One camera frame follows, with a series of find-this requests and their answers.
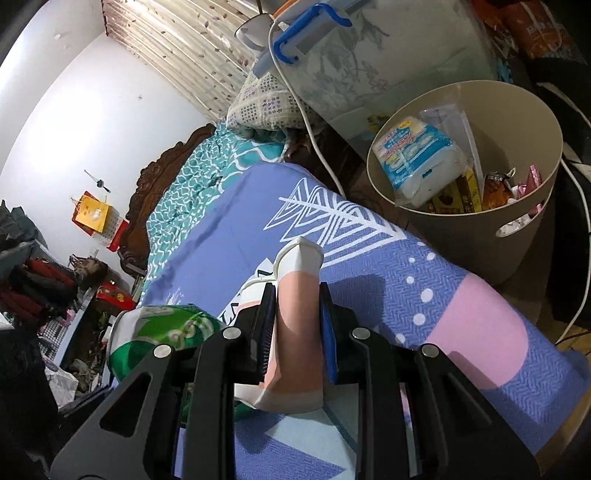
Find red yellow wall calendar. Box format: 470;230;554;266
71;194;130;252

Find pink white carton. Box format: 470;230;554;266
233;237;326;414

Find red and black jackets pile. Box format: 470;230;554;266
0;258;79;319

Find dark cloth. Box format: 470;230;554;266
0;325;58;480

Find clear storage box blue handle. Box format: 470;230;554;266
256;0;504;139

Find pink wrapper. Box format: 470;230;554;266
519;165;542;199

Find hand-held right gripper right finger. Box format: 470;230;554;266
318;282;541;480

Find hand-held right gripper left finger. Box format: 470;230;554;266
50;282;278;480

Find patterned grey pillow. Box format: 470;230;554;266
226;69;324;132

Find hanging wall ornament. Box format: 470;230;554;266
84;170;112;193

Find beige leaf print curtain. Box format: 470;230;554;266
102;0;273;125

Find grey metal shelf rack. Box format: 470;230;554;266
0;240;121;393

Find beige plastic bin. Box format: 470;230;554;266
366;80;565;287

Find dark bags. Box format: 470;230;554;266
0;200;47;259

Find teal patterned quilt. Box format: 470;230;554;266
139;117;296;305

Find blue printed blanket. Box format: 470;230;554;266
139;164;589;480

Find brown handbag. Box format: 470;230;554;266
69;254;109;289

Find white cable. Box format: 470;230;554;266
267;14;347;199
536;83;591;352

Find red gift box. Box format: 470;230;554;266
95;282;137;311

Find green drink can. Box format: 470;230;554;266
107;304;228;388

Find carved wooden headboard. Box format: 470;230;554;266
119;122;217;278

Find dark snack wrapper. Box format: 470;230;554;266
482;171;515;208

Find clear plastic box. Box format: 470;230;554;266
422;104;483;181

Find metal cup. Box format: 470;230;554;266
235;16;273;49

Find plastic-wrapped tissue pack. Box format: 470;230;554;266
375;117;468;209

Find orange snack bag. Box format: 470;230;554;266
475;0;578;61

